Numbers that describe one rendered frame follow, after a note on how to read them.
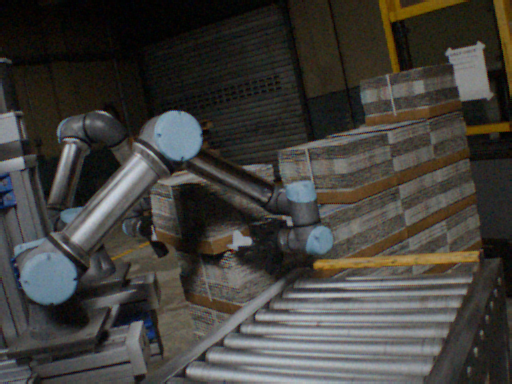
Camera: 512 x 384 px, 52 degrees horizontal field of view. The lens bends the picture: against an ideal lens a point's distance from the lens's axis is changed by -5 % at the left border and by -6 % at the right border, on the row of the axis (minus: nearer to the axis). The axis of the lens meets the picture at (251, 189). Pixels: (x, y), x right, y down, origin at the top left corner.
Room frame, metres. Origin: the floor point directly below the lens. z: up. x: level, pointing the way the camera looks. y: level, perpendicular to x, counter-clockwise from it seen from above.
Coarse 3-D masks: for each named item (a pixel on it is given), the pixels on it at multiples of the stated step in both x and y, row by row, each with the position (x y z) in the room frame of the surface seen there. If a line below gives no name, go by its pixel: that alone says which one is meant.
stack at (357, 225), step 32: (384, 192) 2.14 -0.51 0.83; (416, 192) 2.27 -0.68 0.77; (288, 224) 1.92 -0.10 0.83; (352, 224) 2.02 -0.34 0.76; (384, 224) 2.12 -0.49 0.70; (192, 256) 1.88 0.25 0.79; (224, 256) 1.71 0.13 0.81; (256, 256) 1.74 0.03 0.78; (288, 256) 1.81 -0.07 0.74; (320, 256) 1.90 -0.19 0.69; (384, 256) 2.09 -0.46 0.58; (192, 288) 1.92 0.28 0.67; (224, 288) 1.75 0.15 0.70; (256, 288) 1.72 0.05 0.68; (224, 320) 1.80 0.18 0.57
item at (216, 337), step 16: (288, 272) 1.43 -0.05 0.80; (304, 272) 1.41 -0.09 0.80; (272, 288) 1.33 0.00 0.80; (256, 304) 1.23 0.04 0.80; (240, 320) 1.15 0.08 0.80; (208, 336) 1.09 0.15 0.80; (224, 336) 1.08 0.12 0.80; (192, 352) 1.02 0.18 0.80; (160, 368) 0.97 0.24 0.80; (176, 368) 0.96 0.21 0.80
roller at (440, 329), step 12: (252, 324) 1.12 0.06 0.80; (264, 324) 1.10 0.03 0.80; (276, 324) 1.09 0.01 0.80; (288, 324) 1.07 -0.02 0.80; (300, 324) 1.06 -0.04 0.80; (312, 324) 1.04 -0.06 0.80; (324, 324) 1.03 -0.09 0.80; (336, 324) 1.02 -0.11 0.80; (348, 324) 1.00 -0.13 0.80; (360, 324) 0.99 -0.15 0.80; (372, 324) 0.98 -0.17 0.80; (384, 324) 0.96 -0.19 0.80; (396, 324) 0.95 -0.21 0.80; (408, 324) 0.94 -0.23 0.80; (420, 324) 0.93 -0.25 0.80; (432, 324) 0.91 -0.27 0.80; (444, 324) 0.90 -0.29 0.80; (324, 336) 1.01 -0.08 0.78; (348, 336) 0.99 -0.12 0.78; (360, 336) 0.97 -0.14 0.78; (372, 336) 0.96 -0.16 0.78; (384, 336) 0.95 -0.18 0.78; (396, 336) 0.93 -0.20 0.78; (408, 336) 0.92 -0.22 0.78; (420, 336) 0.91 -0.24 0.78; (432, 336) 0.90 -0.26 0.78; (444, 336) 0.89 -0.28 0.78
